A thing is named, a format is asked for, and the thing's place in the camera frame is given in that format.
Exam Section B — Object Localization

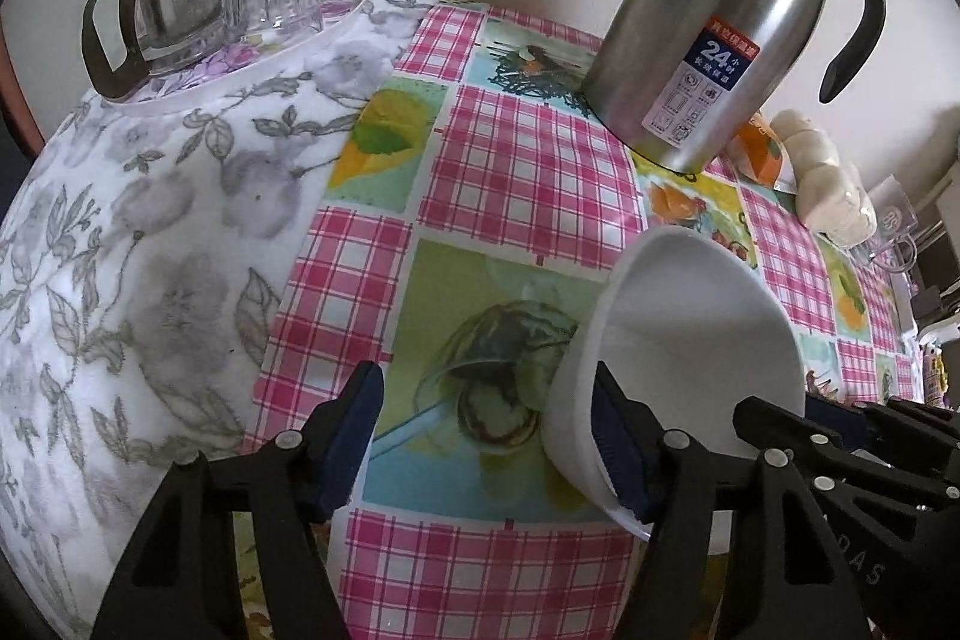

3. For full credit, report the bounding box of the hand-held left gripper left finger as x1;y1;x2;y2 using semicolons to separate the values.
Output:
90;361;385;640

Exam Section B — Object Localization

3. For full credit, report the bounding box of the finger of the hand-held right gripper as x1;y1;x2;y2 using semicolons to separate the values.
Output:
806;396;960;483
731;396;960;640

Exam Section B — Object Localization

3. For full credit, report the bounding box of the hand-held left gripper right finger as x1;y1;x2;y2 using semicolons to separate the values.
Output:
589;361;878;640

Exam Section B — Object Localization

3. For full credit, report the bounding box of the white bowl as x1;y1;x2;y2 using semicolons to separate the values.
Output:
541;226;807;542

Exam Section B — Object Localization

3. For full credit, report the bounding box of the colourful printed packet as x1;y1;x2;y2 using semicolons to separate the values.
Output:
921;344;950;408

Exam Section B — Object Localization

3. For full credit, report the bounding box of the clear glass mug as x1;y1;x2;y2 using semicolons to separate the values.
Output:
855;175;920;270

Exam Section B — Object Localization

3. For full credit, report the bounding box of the bag of steamed buns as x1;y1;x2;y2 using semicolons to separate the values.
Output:
772;109;878;247

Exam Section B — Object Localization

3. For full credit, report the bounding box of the grey floral cloth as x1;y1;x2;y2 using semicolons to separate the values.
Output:
0;0;443;640

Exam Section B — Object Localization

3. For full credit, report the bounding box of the orange snack packet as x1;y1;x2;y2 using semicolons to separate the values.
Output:
731;111;803;191

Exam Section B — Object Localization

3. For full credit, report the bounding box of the pink checked tablecloth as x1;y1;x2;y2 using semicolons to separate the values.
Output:
232;2;927;640

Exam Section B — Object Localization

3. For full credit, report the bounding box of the white round tray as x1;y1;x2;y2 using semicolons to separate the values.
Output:
97;0;370;120

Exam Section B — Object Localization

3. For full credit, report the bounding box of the glass coffee pot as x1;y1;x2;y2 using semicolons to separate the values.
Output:
81;0;233;100

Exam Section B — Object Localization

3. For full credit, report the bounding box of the red-brown chair back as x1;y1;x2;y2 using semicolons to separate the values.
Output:
0;66;46;161

